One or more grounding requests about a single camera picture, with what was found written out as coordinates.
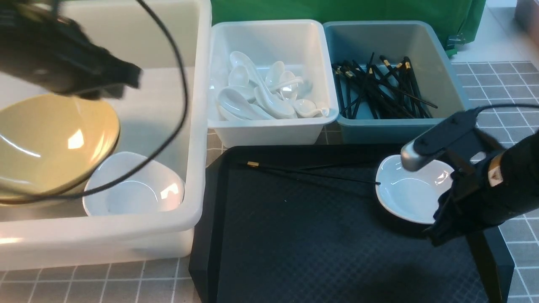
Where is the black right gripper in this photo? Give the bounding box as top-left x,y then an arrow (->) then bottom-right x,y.
423,128 -> 511,246

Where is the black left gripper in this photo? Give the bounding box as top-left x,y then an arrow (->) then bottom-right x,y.
0,0 -> 142,100

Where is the white square dish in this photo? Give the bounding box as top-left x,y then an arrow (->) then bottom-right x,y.
375,155 -> 453,226
83,151 -> 185,217

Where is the yellow-green noodle bowl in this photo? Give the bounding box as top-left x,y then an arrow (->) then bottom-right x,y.
1,94 -> 120,205

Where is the black chopstick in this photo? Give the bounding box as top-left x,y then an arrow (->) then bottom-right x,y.
245,161 -> 381,185
269,162 -> 379,173

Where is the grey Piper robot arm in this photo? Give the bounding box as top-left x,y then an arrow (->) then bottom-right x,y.
1,0 -> 538,246

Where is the pile of black chopsticks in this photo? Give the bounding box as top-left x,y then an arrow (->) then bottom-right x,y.
331,53 -> 438,120

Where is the large white plastic tub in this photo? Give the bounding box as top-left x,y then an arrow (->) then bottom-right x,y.
1,0 -> 212,271

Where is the white dish in tub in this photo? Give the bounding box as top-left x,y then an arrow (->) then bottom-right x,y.
83,151 -> 185,217

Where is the black plastic serving tray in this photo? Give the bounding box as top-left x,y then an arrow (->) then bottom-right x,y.
189,144 -> 515,303

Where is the blue plastic bin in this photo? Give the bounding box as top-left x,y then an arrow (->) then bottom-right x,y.
323,21 -> 469,144

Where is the pile of white spoons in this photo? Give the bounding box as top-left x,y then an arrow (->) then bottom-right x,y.
215,50 -> 331,121

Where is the small white plastic bin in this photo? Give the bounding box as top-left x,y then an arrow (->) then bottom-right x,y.
207,20 -> 338,148

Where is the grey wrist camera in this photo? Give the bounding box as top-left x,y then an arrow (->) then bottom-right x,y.
400,109 -> 484,171

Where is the black cable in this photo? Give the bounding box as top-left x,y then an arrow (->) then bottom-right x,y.
0,0 -> 188,205

